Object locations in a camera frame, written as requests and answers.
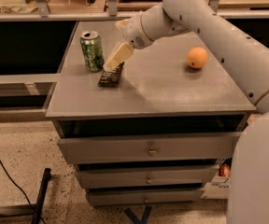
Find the grey drawer cabinet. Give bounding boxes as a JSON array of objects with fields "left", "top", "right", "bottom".
[{"left": 46, "top": 21, "right": 255, "bottom": 195}]

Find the red snack packet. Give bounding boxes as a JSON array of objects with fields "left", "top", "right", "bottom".
[{"left": 219, "top": 164, "right": 231, "bottom": 177}]

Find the middle grey drawer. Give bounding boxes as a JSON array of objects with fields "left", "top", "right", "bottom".
[{"left": 76, "top": 165, "right": 218, "bottom": 189}]

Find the grey drawer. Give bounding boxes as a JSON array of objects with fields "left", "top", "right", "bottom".
[
  {"left": 58, "top": 133, "right": 240, "bottom": 164},
  {"left": 86, "top": 188, "right": 204, "bottom": 206},
  {"left": 76, "top": 165, "right": 218, "bottom": 189}
]

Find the metal shelf rail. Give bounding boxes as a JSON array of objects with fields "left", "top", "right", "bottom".
[{"left": 0, "top": 0, "right": 269, "bottom": 23}]

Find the bottom grey drawer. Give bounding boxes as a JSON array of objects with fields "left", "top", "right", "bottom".
[{"left": 86, "top": 188, "right": 204, "bottom": 206}]

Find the green soda can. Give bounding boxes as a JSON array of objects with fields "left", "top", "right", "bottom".
[{"left": 80, "top": 31, "right": 105, "bottom": 72}]

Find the top grey drawer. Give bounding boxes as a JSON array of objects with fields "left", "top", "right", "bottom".
[{"left": 58, "top": 133, "right": 240, "bottom": 164}]

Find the black snack bar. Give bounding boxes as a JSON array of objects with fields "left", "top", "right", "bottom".
[{"left": 98, "top": 63, "right": 124, "bottom": 88}]

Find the black metal stand leg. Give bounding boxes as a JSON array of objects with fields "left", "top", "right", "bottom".
[{"left": 32, "top": 168, "right": 51, "bottom": 224}]

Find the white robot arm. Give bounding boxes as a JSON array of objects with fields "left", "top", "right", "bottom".
[{"left": 104, "top": 0, "right": 269, "bottom": 224}]

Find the black cable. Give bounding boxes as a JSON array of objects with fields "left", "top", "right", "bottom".
[{"left": 0, "top": 121, "right": 46, "bottom": 224}]

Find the cardboard box with snacks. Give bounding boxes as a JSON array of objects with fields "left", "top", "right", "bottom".
[{"left": 201, "top": 159, "right": 233, "bottom": 201}]

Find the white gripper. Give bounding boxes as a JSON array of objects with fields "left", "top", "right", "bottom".
[{"left": 104, "top": 13, "right": 153, "bottom": 71}]

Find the orange fruit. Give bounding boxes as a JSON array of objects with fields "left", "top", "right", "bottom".
[{"left": 186, "top": 47, "right": 208, "bottom": 69}]

